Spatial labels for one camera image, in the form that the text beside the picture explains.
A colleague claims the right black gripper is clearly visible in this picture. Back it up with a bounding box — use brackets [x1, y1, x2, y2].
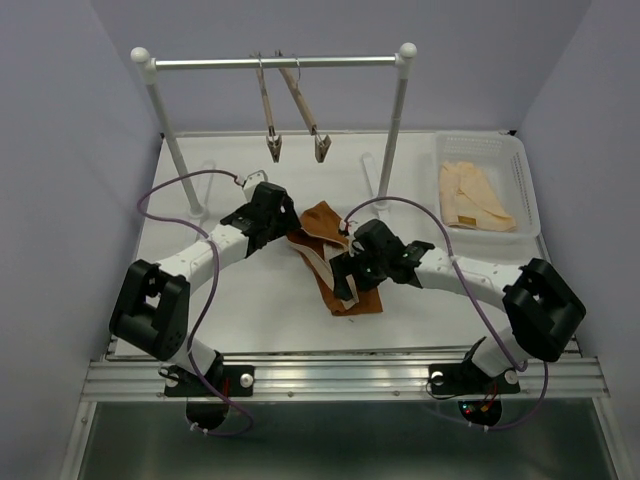
[328, 245, 387, 302]

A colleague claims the brown underwear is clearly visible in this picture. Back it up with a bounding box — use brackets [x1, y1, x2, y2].
[286, 201, 383, 316]

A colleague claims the wooden clip hanger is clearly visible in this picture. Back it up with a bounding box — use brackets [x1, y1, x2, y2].
[279, 68, 332, 163]
[252, 51, 282, 163]

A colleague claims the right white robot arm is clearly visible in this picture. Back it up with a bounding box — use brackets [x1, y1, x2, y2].
[329, 220, 586, 395]

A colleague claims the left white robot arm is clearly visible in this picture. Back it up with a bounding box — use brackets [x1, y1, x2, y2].
[109, 181, 300, 394]

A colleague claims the beige underwear in basket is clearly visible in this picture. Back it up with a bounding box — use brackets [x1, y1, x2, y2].
[439, 161, 517, 233]

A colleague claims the white plastic basket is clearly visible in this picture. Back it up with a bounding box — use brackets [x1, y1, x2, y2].
[432, 131, 541, 243]

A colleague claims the white metal clothes rack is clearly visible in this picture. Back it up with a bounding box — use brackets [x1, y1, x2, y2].
[130, 42, 418, 217]

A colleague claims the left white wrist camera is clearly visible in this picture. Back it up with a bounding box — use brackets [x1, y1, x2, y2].
[236, 170, 269, 197]

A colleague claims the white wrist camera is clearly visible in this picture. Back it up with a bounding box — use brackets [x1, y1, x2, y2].
[236, 170, 269, 197]
[338, 219, 357, 237]

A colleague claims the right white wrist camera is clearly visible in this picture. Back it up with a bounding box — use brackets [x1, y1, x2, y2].
[338, 219, 357, 237]

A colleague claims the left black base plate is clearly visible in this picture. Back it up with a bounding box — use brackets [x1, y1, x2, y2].
[158, 364, 255, 438]

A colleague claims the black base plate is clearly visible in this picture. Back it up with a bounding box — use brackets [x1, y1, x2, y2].
[426, 363, 521, 428]
[158, 364, 255, 438]

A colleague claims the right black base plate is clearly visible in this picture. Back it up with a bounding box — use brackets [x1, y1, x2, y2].
[426, 363, 521, 428]

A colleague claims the aluminium mounting rail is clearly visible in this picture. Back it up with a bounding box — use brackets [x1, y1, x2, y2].
[81, 352, 609, 402]

